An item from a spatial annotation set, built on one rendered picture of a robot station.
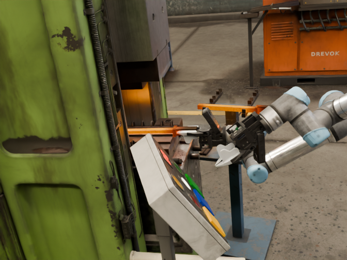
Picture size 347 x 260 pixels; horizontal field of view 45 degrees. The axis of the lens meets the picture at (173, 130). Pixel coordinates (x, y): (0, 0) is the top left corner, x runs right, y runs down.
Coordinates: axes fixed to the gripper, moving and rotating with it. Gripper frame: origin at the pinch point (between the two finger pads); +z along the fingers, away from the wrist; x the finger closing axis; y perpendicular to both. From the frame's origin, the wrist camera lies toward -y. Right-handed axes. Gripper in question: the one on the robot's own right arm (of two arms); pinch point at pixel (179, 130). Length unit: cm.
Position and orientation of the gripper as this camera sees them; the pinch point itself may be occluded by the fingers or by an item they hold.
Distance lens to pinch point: 180.1
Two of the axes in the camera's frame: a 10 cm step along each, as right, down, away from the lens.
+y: 1.1, 9.0, 4.2
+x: 2.0, -4.3, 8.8
